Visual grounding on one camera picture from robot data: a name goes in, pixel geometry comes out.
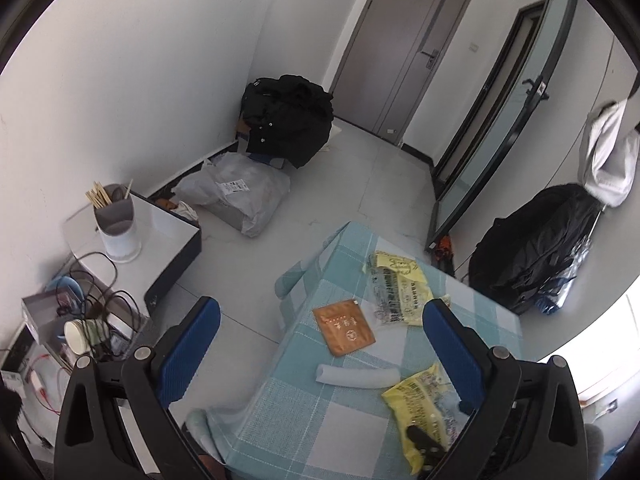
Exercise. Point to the blue checked tablecloth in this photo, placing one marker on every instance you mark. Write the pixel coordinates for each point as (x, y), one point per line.
(310, 425)

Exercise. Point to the silver folded umbrella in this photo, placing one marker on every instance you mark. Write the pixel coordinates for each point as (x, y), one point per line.
(570, 275)

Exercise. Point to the blue bowl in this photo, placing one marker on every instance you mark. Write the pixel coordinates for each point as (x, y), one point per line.
(62, 285)

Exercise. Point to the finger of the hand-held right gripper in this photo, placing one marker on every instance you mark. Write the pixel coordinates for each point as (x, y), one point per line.
(420, 440)

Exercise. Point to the grey small box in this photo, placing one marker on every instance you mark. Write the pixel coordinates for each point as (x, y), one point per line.
(40, 310)

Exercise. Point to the black jacket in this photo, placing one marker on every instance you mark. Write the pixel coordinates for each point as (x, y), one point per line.
(290, 115)

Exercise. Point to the grey white utensil holder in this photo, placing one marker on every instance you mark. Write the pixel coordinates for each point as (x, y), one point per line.
(117, 230)

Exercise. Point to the black backpack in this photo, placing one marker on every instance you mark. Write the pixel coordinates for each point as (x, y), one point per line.
(530, 245)

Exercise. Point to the orange black tool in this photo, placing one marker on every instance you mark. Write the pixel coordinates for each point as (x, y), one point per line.
(444, 249)

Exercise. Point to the grey plastic parcel bag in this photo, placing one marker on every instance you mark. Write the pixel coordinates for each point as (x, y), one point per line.
(235, 190)

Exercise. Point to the white paper cup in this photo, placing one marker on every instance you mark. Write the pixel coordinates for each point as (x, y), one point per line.
(82, 335)

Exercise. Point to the brown paper packet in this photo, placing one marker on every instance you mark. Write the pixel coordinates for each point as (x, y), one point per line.
(345, 330)

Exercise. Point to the black framed glass door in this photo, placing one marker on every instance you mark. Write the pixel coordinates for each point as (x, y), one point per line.
(500, 110)

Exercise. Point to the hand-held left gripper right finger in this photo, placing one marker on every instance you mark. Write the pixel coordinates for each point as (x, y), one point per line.
(452, 355)

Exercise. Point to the bundle of wooden chopsticks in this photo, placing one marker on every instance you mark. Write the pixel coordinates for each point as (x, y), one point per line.
(100, 195)

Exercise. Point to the white foam tube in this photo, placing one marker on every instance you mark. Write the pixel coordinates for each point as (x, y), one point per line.
(357, 377)

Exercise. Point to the yellow printed plastic bag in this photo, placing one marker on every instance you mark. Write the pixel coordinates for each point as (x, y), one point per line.
(415, 400)

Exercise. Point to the yellow bag with clear window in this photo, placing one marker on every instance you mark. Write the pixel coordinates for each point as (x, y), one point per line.
(407, 285)

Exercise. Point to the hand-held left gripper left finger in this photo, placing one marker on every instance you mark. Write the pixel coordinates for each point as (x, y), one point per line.
(192, 345)

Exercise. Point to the red checkered paper wrapper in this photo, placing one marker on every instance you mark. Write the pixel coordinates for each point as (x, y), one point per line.
(444, 301)

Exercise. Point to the brown cardboard box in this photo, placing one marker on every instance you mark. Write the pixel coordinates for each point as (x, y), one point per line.
(242, 127)

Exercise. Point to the grey door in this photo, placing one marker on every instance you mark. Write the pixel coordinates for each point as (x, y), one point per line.
(400, 45)

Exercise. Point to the white side cabinet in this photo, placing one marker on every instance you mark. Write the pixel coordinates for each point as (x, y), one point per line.
(165, 235)

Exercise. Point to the white hanging bag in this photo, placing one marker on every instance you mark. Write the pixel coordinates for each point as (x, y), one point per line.
(607, 160)

